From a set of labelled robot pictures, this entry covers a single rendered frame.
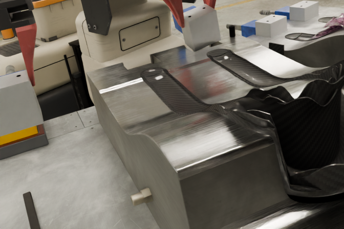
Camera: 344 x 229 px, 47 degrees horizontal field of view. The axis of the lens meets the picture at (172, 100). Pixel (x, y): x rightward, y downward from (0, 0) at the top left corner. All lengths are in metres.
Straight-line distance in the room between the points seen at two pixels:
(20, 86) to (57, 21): 0.75
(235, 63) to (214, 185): 0.31
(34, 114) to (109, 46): 0.48
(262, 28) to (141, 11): 0.32
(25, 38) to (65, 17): 0.77
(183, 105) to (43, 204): 0.21
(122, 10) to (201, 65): 0.42
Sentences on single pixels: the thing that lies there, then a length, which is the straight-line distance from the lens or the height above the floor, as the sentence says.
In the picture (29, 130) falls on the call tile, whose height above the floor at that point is 0.83.
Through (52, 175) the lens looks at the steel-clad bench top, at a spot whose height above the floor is 0.80.
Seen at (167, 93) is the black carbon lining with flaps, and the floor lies 0.88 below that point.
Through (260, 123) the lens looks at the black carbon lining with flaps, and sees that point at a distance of 0.31.
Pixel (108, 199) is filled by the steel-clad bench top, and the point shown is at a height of 0.80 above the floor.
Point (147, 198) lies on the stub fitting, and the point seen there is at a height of 0.84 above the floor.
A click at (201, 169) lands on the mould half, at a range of 0.29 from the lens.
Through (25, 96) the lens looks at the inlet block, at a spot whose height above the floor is 0.94.
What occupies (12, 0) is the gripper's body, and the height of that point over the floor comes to 1.04.
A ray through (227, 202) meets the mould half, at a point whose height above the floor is 0.89.
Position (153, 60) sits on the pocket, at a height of 0.88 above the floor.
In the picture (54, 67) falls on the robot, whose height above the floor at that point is 0.75.
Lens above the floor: 1.10
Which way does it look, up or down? 26 degrees down
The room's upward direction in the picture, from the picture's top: 10 degrees counter-clockwise
